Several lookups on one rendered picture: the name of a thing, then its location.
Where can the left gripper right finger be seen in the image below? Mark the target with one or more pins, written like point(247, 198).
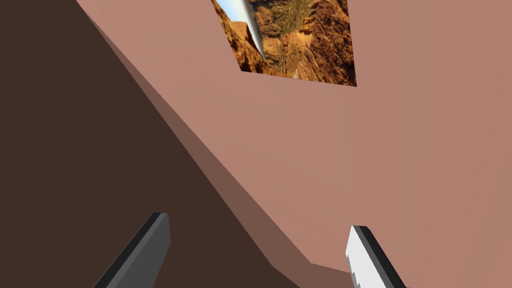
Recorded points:
point(370, 264)

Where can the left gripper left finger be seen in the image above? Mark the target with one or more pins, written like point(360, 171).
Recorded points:
point(140, 256)

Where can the canyon landscape wall picture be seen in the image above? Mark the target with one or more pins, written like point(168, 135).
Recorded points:
point(296, 40)

